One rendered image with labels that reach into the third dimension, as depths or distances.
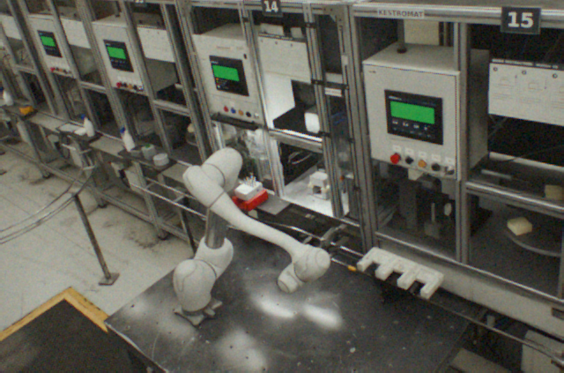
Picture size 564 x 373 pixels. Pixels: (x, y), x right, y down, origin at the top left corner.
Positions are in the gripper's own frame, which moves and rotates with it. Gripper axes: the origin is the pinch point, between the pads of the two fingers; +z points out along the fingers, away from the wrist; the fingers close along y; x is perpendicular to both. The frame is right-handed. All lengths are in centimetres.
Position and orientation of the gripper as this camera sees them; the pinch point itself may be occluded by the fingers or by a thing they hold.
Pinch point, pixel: (341, 234)
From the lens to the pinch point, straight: 260.0
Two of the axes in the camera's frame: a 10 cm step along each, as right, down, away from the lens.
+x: -7.3, -2.3, 6.4
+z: 6.6, -4.5, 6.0
